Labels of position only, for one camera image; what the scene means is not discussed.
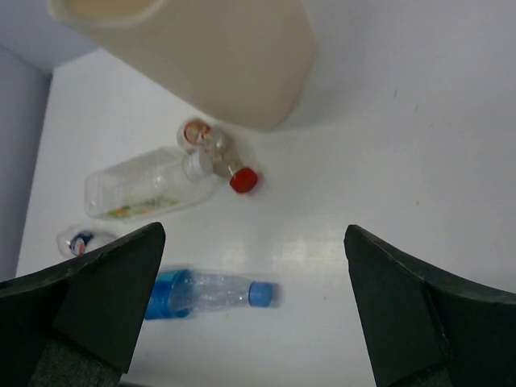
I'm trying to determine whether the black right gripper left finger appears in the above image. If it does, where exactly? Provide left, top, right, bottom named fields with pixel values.
left=1, top=222, right=165, bottom=386

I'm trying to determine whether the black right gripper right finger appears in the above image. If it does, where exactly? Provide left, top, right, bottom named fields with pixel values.
left=344, top=225, right=515, bottom=386

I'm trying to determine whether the beige plastic bin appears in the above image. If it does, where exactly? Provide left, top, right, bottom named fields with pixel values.
left=47, top=1, right=316, bottom=130

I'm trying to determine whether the pepsi label clear bottle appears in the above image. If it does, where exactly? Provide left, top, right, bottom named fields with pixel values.
left=56, top=225, right=118, bottom=259

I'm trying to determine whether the blue cap clear bottle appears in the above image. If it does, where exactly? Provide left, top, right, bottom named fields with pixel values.
left=144, top=268, right=280, bottom=320

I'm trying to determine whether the square clear juice bottle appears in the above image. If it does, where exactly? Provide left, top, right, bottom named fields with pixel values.
left=84, top=147, right=221, bottom=222

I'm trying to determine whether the red cap clear bottle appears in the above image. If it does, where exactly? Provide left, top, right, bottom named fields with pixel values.
left=177, top=117, right=260, bottom=194

